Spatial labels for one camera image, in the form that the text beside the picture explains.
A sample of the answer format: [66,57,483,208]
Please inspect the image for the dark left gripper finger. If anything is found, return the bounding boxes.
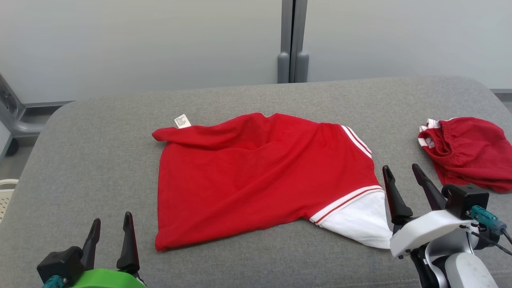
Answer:
[116,211,140,275]
[82,218,102,271]

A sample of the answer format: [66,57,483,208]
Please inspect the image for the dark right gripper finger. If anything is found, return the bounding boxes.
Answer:
[412,163,448,212]
[382,164,414,225]

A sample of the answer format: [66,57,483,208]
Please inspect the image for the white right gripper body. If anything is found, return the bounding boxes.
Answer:
[390,210,479,259]

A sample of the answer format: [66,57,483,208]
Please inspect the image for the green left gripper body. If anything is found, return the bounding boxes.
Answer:
[70,268,147,288]

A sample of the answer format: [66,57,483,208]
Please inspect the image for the red shorts with white stripe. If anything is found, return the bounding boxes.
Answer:
[418,117,512,194]

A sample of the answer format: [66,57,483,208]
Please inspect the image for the red and white shirt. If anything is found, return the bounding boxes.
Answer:
[152,112,394,252]

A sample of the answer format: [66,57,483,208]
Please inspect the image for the white perforated laundry basket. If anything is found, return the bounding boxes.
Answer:
[0,179,20,223]

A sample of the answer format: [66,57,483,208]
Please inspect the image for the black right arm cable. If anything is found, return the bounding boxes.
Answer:
[460,205,512,256]

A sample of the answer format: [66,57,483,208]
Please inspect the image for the grey metal tube frame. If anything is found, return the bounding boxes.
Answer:
[0,74,75,157]

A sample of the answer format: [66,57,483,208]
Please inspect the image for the grey partition post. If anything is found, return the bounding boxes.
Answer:
[277,0,310,84]

